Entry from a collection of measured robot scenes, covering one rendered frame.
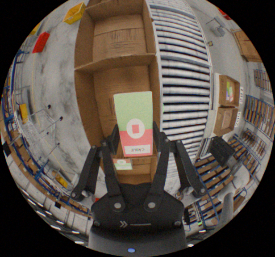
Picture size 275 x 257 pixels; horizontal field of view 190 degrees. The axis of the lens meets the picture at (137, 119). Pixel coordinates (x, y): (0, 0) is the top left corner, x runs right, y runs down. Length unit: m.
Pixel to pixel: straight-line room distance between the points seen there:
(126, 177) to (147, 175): 0.17
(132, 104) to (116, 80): 0.28
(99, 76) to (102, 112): 0.19
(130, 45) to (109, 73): 0.18
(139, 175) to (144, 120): 0.65
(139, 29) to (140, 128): 0.50
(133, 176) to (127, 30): 1.01
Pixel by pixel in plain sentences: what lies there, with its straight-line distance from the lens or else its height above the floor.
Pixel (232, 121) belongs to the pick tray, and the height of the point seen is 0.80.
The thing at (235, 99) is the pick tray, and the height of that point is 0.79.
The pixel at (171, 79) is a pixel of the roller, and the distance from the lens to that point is 0.62.
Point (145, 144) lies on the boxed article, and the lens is 0.22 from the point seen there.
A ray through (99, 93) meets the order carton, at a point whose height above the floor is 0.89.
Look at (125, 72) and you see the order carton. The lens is 0.44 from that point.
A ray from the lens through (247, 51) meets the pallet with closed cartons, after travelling 4.36.
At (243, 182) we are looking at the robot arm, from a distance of 1.05.
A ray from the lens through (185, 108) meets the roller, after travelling 0.70.
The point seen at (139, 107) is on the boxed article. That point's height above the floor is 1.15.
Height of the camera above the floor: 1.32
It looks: 68 degrees down
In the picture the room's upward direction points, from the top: 177 degrees clockwise
